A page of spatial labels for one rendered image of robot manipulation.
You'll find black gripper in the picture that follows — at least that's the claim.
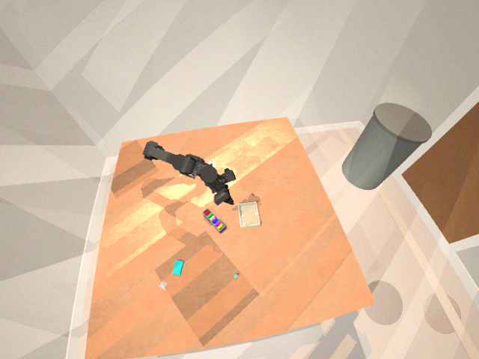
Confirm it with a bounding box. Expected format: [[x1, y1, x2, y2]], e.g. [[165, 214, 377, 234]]
[[203, 177, 234, 206]]

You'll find teal rectangular block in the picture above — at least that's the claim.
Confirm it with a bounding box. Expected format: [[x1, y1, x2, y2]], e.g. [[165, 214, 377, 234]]
[[172, 260, 184, 275]]

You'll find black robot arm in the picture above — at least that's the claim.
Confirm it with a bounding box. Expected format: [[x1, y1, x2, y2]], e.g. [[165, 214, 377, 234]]
[[142, 140, 236, 187]]

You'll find beige square tray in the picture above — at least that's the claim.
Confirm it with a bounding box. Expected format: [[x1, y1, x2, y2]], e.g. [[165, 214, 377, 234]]
[[237, 201, 260, 228]]

